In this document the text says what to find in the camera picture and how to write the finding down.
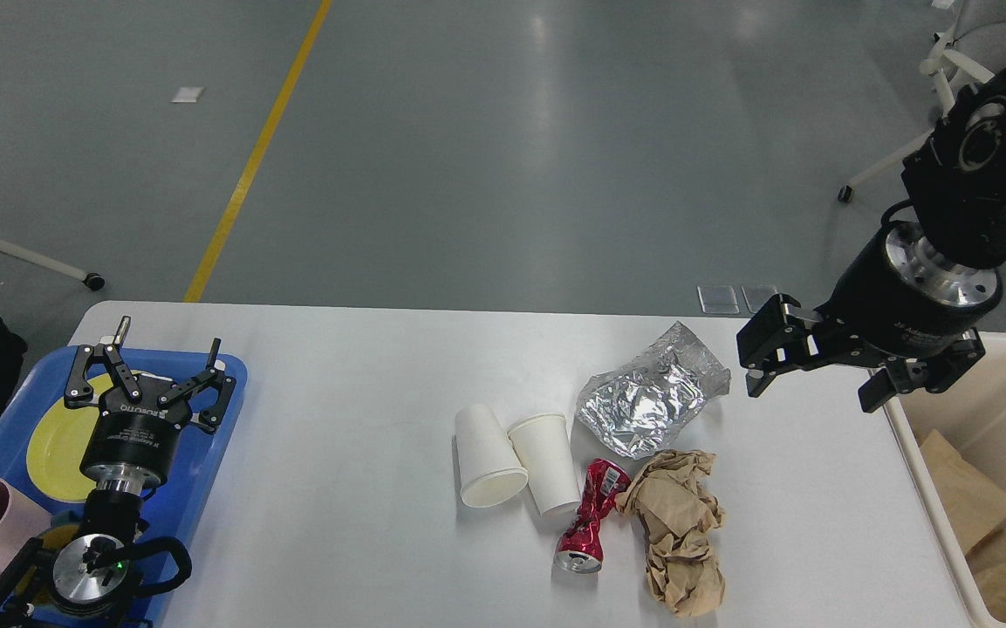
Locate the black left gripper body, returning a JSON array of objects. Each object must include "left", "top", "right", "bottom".
[{"left": 79, "top": 402, "right": 185, "bottom": 488}]

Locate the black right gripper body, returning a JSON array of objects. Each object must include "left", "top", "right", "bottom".
[{"left": 817, "top": 222, "right": 1003, "bottom": 358}]

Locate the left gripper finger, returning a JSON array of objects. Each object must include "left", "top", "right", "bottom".
[
  {"left": 65, "top": 317, "right": 143, "bottom": 409},
  {"left": 157, "top": 338, "right": 238, "bottom": 434}
]

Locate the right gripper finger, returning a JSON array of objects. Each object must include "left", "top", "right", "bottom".
[
  {"left": 736, "top": 293, "right": 870, "bottom": 398},
  {"left": 858, "top": 330, "right": 986, "bottom": 413}
]

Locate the yellow plastic plate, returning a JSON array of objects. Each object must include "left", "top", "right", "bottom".
[{"left": 25, "top": 400, "right": 99, "bottom": 504}]

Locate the brown paper bag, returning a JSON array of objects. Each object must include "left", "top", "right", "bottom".
[
  {"left": 919, "top": 429, "right": 1006, "bottom": 554},
  {"left": 966, "top": 529, "right": 1006, "bottom": 623}
]

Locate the dark teal mug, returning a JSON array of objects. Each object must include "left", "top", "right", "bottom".
[{"left": 31, "top": 522, "right": 80, "bottom": 605}]

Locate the brown paper piece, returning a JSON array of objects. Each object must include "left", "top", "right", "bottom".
[{"left": 645, "top": 531, "right": 726, "bottom": 618}]

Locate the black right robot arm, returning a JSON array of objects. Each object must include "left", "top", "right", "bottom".
[{"left": 736, "top": 67, "right": 1006, "bottom": 413}]

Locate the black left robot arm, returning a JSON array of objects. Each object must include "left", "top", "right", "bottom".
[{"left": 0, "top": 317, "right": 247, "bottom": 627}]

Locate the crumpled silver foil bag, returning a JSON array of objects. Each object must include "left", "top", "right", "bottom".
[{"left": 573, "top": 322, "right": 731, "bottom": 460}]

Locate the white paper cup right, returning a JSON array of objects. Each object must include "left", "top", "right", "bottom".
[{"left": 506, "top": 413, "right": 581, "bottom": 517}]

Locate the white paper cup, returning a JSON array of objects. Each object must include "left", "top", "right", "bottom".
[
  {"left": 455, "top": 403, "right": 528, "bottom": 509},
  {"left": 506, "top": 413, "right": 581, "bottom": 517}
]

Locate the white office chair right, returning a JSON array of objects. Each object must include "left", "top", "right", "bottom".
[{"left": 838, "top": 0, "right": 1006, "bottom": 203}]

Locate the crushed red soda can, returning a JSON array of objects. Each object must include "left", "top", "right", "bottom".
[{"left": 553, "top": 458, "right": 631, "bottom": 575}]

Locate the white paper cup left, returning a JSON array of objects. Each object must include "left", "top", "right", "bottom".
[{"left": 455, "top": 403, "right": 528, "bottom": 509}]

